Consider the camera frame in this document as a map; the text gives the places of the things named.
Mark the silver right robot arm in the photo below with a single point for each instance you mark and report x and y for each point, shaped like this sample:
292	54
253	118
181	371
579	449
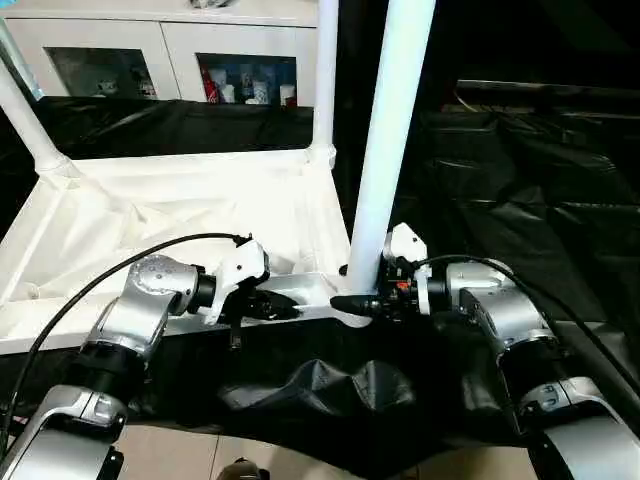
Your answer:
510	320

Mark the grey horizontal rail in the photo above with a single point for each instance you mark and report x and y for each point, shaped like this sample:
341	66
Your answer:
550	90

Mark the red bottle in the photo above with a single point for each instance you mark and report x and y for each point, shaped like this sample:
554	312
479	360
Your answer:
211	88

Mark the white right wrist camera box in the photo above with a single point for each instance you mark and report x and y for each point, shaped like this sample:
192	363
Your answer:
405	250

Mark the grey window curtain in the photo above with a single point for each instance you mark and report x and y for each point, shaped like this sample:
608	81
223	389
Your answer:
20	60

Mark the white cabinet with glass doors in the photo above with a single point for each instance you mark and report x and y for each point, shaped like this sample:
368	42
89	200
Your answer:
150	40

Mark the black work mat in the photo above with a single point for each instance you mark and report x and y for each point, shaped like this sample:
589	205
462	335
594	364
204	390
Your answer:
540	250

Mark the white plastic table top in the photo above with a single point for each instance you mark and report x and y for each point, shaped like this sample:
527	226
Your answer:
150	210

